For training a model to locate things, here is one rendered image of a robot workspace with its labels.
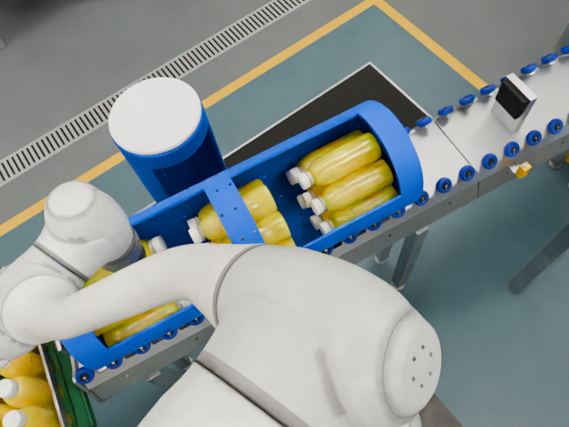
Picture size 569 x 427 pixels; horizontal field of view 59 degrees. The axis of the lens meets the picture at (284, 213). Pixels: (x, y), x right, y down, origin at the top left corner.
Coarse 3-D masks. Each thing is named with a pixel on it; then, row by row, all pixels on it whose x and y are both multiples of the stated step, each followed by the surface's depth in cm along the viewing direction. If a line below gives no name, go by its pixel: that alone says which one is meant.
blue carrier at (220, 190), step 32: (320, 128) 119; (352, 128) 136; (384, 128) 114; (256, 160) 116; (288, 160) 133; (384, 160) 132; (416, 160) 114; (192, 192) 114; (224, 192) 111; (288, 192) 137; (416, 192) 119; (160, 224) 128; (224, 224) 108; (288, 224) 136; (352, 224) 116; (160, 320) 110; (96, 352) 107; (128, 352) 113
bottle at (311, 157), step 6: (354, 132) 126; (360, 132) 125; (342, 138) 125; (348, 138) 125; (354, 138) 124; (330, 144) 125; (336, 144) 124; (342, 144) 124; (318, 150) 124; (324, 150) 124; (330, 150) 124; (306, 156) 125; (312, 156) 123; (318, 156) 123; (306, 162) 124; (300, 168) 124; (306, 168) 123
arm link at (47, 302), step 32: (32, 256) 76; (160, 256) 56; (192, 256) 51; (224, 256) 46; (0, 288) 72; (32, 288) 71; (64, 288) 74; (96, 288) 61; (128, 288) 58; (160, 288) 55; (192, 288) 49; (0, 320) 71; (32, 320) 67; (64, 320) 63; (96, 320) 61; (0, 352) 72
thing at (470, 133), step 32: (544, 96) 151; (448, 128) 149; (480, 128) 148; (544, 128) 146; (448, 160) 144; (480, 160) 143; (544, 160) 151; (480, 192) 147; (416, 224) 143; (352, 256) 139; (160, 352) 130; (128, 384) 132
